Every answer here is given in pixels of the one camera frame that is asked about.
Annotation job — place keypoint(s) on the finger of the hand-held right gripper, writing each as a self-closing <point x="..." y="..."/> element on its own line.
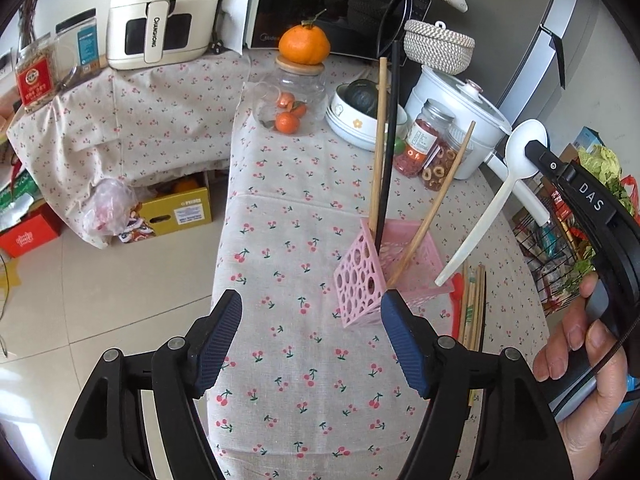
<point x="550" y="162"/>

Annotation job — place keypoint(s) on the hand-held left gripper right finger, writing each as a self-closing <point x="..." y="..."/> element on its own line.
<point x="405" y="345"/>

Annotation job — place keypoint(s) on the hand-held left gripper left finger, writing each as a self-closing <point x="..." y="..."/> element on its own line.
<point x="220" y="342"/>

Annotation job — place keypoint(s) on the red plastic spoon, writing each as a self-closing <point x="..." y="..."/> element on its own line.
<point x="456" y="305"/>

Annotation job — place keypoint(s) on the white plastic spoon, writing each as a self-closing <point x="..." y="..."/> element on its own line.
<point x="492" y="210"/>

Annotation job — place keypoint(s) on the wooden chopstick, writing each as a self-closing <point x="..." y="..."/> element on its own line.
<point x="482" y="300"/>
<point x="476" y="305"/>
<point x="380" y="135"/>
<point x="440" y="200"/>
<point x="471" y="310"/>

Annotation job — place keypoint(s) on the pink perforated utensil holder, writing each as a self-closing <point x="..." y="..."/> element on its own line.
<point x="356" y="280"/>

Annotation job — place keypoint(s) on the black chopstick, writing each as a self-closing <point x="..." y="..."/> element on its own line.
<point x="392" y="135"/>

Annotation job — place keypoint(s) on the person's right hand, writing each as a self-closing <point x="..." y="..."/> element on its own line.
<point x="605" y="400"/>

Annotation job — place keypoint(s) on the blue carton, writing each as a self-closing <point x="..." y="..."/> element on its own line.
<point x="586" y="142"/>

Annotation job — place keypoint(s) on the napa cabbage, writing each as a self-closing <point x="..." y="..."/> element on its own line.
<point x="602" y="167"/>

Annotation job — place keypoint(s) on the red plastic bag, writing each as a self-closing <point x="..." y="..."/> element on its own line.
<point x="630" y="192"/>

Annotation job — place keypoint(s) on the white electric cooking pot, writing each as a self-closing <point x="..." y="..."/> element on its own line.
<point x="480" y="150"/>

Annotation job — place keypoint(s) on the jar of dried fruit rings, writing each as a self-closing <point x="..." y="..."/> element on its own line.
<point x="440" y="167"/>

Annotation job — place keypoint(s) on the white pot lid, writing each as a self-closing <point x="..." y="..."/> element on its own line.
<point x="462" y="95"/>

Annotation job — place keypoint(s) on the grey refrigerator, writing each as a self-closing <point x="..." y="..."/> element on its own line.
<point x="525" y="35"/>

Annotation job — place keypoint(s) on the cherry print tablecloth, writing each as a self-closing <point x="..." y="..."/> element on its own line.
<point x="165" y="120"/>
<point x="300" y="240"/>

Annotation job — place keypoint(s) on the jar of red dried berries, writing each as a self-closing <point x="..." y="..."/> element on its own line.
<point x="417" y="145"/>

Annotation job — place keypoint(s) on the yellow cardboard box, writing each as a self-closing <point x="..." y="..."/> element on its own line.
<point x="185" y="210"/>

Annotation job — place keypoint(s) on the colourful snack packet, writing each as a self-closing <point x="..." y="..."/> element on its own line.
<point x="136" y="227"/>

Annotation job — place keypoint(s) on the small green fruit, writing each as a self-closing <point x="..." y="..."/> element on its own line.
<point x="398" y="146"/>

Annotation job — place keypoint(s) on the clear plastic bag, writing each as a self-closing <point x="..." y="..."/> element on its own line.
<point x="107" y="207"/>

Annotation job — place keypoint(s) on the dark green squash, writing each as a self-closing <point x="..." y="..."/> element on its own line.
<point x="362" y="96"/>

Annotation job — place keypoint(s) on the white bowl with flower print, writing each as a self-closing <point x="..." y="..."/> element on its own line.
<point x="350" y="127"/>

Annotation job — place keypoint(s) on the red cardboard box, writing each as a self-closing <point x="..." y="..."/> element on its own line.
<point x="27" y="232"/>

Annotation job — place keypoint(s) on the small mandarin orange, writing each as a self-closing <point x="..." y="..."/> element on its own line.
<point x="299" y="109"/>
<point x="287" y="123"/>
<point x="286" y="100"/>

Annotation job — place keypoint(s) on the green foil packet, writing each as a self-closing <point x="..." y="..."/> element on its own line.
<point x="17" y="200"/>

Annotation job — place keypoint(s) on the round glass jar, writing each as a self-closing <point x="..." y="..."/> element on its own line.
<point x="310" y="95"/>

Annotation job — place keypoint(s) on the wooden jar lid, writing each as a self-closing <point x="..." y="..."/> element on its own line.
<point x="300" y="67"/>

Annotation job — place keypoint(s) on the black microwave oven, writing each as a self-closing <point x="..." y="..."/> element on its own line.
<point x="330" y="5"/>

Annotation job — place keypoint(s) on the large orange with stem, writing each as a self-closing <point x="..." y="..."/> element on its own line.
<point x="304" y="45"/>

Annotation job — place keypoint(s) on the black power plug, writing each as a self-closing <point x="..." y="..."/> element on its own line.
<point x="217" y="46"/>

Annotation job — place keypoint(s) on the plastic jar with red label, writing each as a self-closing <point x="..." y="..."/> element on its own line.
<point x="35" y="77"/>

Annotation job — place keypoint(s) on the plastic jar with blue label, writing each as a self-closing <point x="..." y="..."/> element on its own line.
<point x="85" y="40"/>

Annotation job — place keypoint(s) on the cream air fryer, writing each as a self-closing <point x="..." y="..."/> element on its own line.
<point x="160" y="10"/>

